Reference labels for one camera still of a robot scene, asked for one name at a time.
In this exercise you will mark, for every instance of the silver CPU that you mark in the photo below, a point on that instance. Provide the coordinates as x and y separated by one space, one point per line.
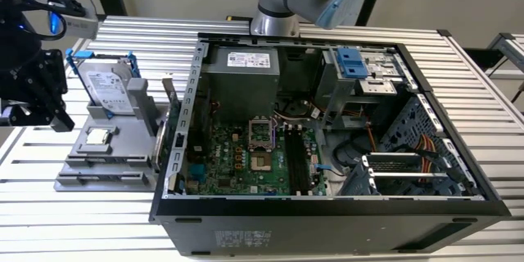
97 137

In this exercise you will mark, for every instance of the yellow black plug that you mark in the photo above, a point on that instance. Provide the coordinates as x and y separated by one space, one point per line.
230 17

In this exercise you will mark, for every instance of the metal drive cage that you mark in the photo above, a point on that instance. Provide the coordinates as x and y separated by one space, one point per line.
330 90

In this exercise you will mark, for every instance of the metal slat side table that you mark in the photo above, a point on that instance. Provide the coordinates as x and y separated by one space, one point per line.
506 42

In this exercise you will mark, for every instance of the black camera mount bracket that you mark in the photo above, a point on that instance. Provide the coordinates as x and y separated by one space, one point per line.
61 1

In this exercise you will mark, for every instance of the blue connector tab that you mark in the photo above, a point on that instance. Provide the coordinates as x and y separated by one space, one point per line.
321 167

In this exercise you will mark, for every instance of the green motherboard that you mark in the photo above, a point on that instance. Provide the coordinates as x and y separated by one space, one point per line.
229 164

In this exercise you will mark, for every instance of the metal disk bay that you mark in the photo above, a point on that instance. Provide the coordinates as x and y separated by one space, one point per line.
409 175

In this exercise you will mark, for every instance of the grey power supply unit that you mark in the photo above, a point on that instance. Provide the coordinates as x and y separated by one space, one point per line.
241 90

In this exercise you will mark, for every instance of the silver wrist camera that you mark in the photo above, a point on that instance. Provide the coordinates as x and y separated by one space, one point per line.
81 27

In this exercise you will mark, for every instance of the metal locking lever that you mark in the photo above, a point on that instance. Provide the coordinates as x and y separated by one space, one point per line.
273 136

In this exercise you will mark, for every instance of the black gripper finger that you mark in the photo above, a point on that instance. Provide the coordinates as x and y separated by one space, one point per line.
49 84
20 116

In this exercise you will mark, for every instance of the blue plastic drive latch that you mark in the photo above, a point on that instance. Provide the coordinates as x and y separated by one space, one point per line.
350 62

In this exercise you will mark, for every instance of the graphics card with metal bracket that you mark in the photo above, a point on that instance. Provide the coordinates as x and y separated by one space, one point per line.
172 90

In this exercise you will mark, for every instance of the blue square board component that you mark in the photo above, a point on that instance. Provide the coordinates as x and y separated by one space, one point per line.
197 172

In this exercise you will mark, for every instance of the black PC case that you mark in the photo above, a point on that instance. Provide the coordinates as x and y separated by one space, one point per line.
286 231

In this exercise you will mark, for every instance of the CPU socket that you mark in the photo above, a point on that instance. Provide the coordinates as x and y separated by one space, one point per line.
261 161

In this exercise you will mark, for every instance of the grey parts rack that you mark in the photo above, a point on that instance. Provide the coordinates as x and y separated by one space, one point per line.
130 142

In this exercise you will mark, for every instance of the hard disk in blue carrier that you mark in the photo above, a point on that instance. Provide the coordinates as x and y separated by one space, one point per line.
104 84

